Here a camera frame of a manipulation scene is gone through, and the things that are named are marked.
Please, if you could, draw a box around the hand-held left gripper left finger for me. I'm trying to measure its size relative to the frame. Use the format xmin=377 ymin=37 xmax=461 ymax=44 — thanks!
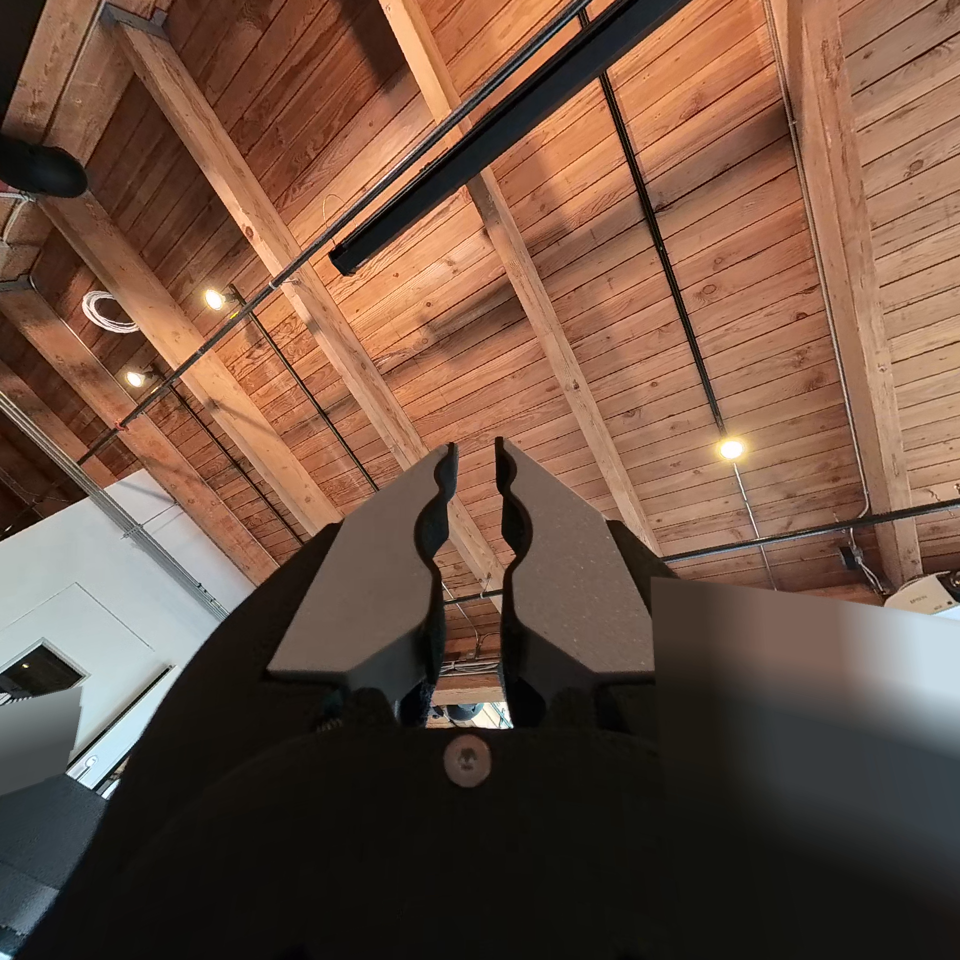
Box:
xmin=264 ymin=441 xmax=459 ymax=727

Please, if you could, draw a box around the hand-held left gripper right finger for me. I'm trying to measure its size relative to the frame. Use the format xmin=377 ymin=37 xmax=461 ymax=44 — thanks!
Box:
xmin=493 ymin=436 xmax=656 ymax=726

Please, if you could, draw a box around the black round duct elbow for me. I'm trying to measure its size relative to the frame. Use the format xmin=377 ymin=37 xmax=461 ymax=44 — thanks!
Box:
xmin=0 ymin=135 xmax=90 ymax=199

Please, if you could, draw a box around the black horizontal pipe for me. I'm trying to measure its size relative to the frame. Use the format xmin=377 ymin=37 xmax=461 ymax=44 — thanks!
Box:
xmin=664 ymin=498 xmax=960 ymax=565

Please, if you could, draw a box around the grey metal conduit bundle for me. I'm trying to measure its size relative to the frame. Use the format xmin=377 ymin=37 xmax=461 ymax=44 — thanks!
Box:
xmin=0 ymin=390 xmax=230 ymax=621

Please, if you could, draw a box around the long black ceiling pipe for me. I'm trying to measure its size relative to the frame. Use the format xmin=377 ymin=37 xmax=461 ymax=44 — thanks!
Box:
xmin=75 ymin=0 xmax=597 ymax=466

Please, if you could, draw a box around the white projector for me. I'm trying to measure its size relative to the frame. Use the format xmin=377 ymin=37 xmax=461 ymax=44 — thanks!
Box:
xmin=883 ymin=570 xmax=960 ymax=616

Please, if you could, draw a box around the long black lighting track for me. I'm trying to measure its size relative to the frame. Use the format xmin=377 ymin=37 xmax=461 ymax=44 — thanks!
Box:
xmin=577 ymin=11 xmax=726 ymax=436

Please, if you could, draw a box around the black panel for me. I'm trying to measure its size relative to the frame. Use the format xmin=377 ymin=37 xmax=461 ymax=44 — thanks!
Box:
xmin=0 ymin=776 xmax=108 ymax=909

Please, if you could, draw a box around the black hanging linear lamp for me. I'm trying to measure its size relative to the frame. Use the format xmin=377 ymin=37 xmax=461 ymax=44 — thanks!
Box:
xmin=327 ymin=0 xmax=695 ymax=276

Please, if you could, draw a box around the dark wall window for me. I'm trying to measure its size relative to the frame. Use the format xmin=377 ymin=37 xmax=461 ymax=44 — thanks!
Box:
xmin=0 ymin=637 xmax=89 ymax=699

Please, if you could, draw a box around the white coiled cable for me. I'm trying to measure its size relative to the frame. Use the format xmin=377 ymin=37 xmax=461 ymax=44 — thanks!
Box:
xmin=81 ymin=289 xmax=142 ymax=335

